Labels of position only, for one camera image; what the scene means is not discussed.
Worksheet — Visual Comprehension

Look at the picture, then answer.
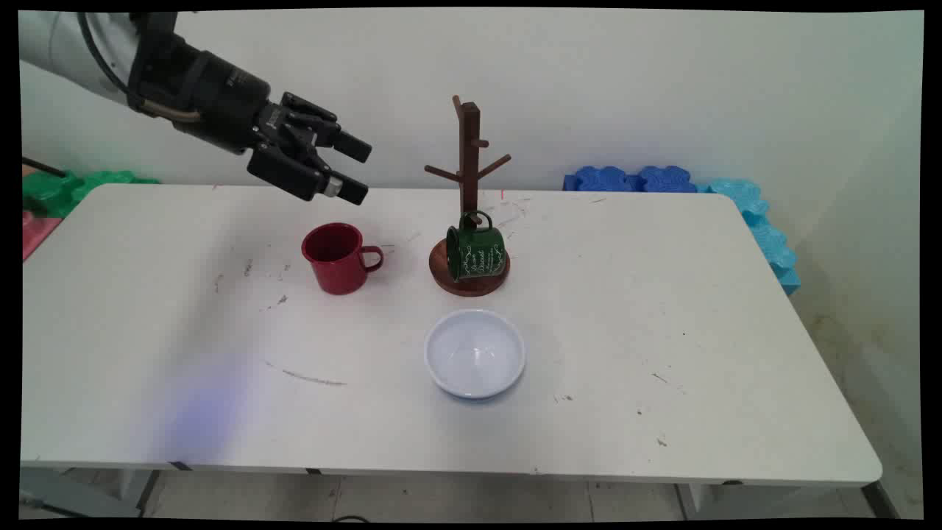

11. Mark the red enamel mug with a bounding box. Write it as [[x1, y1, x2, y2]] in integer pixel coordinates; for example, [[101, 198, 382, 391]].
[[300, 222, 385, 296]]

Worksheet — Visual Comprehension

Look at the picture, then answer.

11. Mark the pink foam puzzle mat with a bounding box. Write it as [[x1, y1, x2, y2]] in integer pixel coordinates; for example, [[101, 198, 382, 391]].
[[22, 210, 65, 263]]

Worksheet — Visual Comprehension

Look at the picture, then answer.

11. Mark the wooden mug tree stand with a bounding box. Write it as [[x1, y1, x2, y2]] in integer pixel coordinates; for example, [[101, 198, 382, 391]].
[[424, 94, 513, 298]]

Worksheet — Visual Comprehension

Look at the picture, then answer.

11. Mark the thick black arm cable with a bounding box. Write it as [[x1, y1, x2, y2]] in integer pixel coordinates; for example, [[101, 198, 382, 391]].
[[77, 12, 132, 95]]

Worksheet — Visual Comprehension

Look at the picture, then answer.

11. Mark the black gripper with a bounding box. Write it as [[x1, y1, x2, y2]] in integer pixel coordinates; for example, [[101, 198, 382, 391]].
[[131, 46, 373, 207]]

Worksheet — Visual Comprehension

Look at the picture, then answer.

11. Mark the blue foam puzzle mat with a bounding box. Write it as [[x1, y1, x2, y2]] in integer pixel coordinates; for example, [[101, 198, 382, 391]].
[[563, 166, 640, 194], [637, 166, 698, 194]]

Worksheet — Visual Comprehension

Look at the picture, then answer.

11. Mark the white ceramic bowl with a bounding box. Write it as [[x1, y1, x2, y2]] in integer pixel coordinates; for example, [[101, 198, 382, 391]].
[[423, 308, 528, 401]]

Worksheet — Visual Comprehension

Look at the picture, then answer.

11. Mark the green enamel mug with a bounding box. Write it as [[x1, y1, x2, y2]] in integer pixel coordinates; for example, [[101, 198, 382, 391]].
[[445, 211, 509, 283]]

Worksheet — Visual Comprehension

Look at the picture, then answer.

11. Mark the grey table leg frame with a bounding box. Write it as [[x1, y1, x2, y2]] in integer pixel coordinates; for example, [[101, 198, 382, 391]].
[[21, 467, 160, 519]]

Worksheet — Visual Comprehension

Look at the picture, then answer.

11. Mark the thin black rod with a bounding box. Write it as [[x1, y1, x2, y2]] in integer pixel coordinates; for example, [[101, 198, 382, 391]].
[[22, 156, 68, 179]]

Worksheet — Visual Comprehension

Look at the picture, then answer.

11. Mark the green foam puzzle mat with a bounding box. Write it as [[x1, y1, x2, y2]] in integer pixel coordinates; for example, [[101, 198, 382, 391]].
[[22, 170, 160, 219]]

